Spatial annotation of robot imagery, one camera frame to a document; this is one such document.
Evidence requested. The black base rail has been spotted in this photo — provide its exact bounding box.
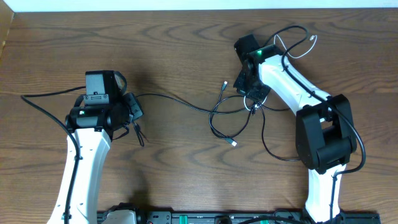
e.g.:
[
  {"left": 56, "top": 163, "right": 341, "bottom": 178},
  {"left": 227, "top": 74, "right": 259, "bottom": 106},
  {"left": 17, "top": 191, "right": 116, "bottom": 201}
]
[{"left": 96, "top": 202, "right": 382, "bottom": 224}]

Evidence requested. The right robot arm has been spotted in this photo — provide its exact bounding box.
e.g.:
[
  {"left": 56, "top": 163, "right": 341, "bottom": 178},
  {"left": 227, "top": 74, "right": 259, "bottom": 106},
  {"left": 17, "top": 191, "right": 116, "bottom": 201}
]
[{"left": 234, "top": 34, "right": 356, "bottom": 223}]

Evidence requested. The long black usb cable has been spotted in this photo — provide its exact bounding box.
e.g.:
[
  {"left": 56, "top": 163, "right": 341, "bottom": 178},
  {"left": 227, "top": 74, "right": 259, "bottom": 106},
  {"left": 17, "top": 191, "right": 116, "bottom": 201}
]
[{"left": 130, "top": 92, "right": 301, "bottom": 162}]

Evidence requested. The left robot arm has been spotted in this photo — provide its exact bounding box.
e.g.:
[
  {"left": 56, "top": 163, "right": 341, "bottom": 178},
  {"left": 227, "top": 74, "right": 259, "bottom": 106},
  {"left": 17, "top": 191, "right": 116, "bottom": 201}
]
[{"left": 49, "top": 70, "right": 143, "bottom": 223}]

